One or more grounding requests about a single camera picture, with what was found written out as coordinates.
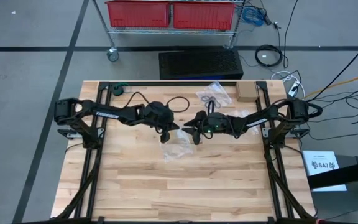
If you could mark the red plastic storage bin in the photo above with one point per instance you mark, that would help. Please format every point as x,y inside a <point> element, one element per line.
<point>138,14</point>
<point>203,15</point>

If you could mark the black aluminium rig frame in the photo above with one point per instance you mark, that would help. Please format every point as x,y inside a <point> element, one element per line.
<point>103,93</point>

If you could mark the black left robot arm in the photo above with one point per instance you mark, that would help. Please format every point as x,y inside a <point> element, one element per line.
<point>104,113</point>

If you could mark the grey side table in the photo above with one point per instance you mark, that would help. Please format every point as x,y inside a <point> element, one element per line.
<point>337,202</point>

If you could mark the white SA7 paper sign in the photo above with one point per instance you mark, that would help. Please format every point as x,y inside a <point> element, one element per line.
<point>322,168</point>

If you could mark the shelf rack caster wheel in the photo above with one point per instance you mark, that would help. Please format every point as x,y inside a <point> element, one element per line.
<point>113,54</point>

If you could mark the black beam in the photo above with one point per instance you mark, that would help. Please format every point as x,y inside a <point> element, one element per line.
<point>343,175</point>

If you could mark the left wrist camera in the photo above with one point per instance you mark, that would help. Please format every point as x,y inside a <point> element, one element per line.
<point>165,137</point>

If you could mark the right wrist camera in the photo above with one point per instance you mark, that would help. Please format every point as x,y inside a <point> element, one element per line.
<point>196,138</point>

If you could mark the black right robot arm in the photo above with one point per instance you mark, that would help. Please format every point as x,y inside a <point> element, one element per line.
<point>259,119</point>

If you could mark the small cardboard box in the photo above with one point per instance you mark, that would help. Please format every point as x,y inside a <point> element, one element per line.
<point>246,91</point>

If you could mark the grey metal bracket plate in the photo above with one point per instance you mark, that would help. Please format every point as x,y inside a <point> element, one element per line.
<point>68,133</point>
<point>264,132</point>

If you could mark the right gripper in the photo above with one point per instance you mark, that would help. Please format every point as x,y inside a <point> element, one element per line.
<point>216,121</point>

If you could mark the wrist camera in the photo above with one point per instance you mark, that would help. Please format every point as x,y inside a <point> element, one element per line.
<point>196,138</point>
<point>165,137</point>

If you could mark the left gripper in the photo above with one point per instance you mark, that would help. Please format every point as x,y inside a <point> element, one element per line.
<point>157,115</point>

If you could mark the white power strip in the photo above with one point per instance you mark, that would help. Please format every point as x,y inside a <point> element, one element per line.
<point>294,88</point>

